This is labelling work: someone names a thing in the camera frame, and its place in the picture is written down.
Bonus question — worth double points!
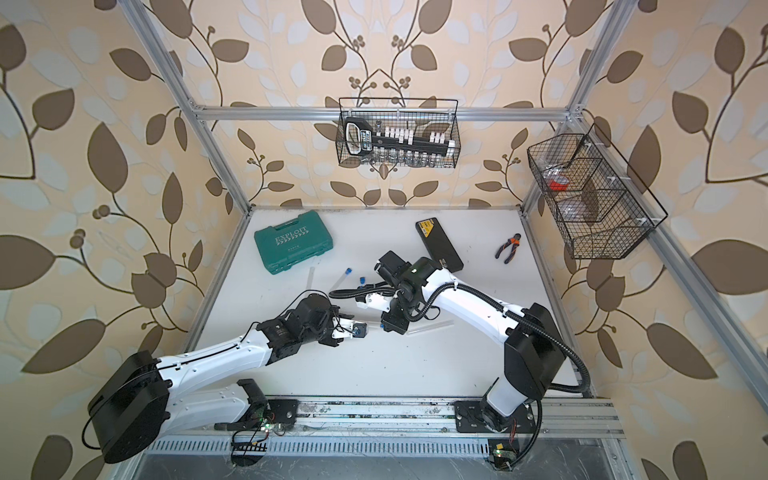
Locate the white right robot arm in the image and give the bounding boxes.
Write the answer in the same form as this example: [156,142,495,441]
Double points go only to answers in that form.
[365,251,566,432]

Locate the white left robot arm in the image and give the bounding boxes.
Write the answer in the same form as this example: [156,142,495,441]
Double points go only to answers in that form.
[84,290,367,464]

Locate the clear test tube by case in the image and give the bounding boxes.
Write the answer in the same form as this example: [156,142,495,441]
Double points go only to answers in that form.
[306,266,315,295]

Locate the black flat tool case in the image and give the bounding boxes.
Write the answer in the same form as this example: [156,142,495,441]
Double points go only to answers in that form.
[415,217,464,273]

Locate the green plastic tool case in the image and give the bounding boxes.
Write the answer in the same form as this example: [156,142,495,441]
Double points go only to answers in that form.
[254,211,334,275]

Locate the orange black pliers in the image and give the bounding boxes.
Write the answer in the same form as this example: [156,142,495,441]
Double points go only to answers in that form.
[495,233,522,265]

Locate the black corrugated cable right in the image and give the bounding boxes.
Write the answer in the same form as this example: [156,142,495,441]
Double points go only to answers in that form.
[328,281,594,469]

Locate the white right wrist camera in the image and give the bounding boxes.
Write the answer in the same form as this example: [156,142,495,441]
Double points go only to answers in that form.
[355,289,396,312]

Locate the black wire basket rear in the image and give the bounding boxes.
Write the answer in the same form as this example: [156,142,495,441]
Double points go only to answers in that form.
[335,96,461,169]

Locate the black wire basket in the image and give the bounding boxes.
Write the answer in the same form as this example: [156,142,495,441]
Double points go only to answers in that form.
[527,124,668,260]
[335,96,461,169]

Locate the black wire basket right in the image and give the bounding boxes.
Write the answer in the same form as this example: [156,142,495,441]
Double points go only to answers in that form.
[527,124,668,260]

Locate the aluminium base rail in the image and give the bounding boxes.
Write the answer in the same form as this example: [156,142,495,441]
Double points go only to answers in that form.
[145,397,626,459]

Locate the aluminium frame rear crossbar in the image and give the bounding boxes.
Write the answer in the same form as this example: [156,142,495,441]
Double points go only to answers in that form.
[192,106,572,122]

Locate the aluminium frame post right rear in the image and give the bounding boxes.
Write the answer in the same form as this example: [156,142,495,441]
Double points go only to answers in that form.
[518,0,637,217]

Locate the aluminium frame post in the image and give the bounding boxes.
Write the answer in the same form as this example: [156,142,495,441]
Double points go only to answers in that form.
[518,0,637,217]
[118,1,251,216]

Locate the aluminium frame post left rear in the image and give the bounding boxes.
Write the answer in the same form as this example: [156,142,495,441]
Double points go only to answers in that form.
[118,1,251,216]

